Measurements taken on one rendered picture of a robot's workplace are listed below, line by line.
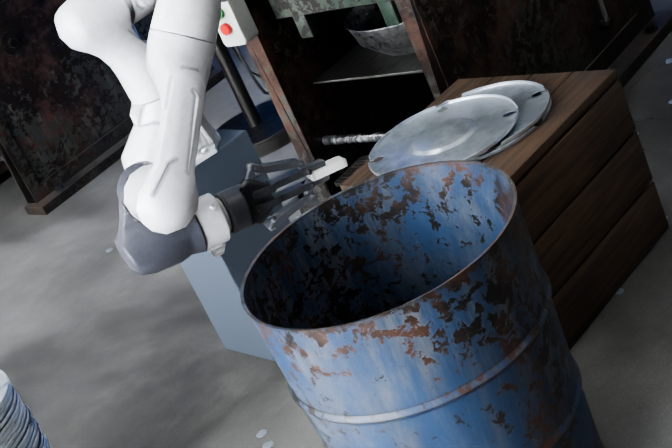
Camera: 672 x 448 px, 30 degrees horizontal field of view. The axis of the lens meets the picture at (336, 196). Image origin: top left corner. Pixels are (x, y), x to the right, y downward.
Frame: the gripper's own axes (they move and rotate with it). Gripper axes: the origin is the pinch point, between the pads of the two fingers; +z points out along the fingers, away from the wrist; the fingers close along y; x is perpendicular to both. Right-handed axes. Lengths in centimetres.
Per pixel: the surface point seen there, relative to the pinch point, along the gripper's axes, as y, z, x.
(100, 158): -41, 3, 205
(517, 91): -2.3, 41.8, 1.7
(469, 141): -3.7, 24.7, -7.2
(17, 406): -20, -63, 10
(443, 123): -2.9, 26.3, 4.1
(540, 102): -2.4, 40.3, -7.7
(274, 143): -37, 39, 136
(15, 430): -23, -65, 7
